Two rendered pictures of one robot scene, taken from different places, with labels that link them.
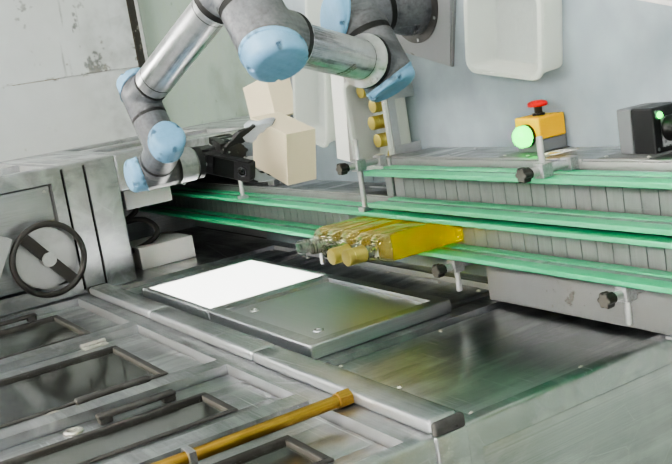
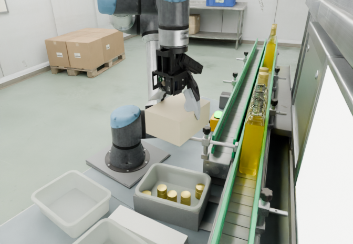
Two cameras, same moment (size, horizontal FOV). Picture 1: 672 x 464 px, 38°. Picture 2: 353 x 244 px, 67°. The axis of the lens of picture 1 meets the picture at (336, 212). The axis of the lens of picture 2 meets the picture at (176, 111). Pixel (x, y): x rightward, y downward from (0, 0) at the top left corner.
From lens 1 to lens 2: 275 cm
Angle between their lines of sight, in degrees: 122
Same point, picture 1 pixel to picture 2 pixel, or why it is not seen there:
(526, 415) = not seen: hidden behind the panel
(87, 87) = not seen: outside the picture
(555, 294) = (283, 109)
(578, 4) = not seen: hidden behind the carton
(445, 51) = (162, 152)
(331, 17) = (125, 109)
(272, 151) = (180, 103)
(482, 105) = (195, 150)
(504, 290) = (286, 124)
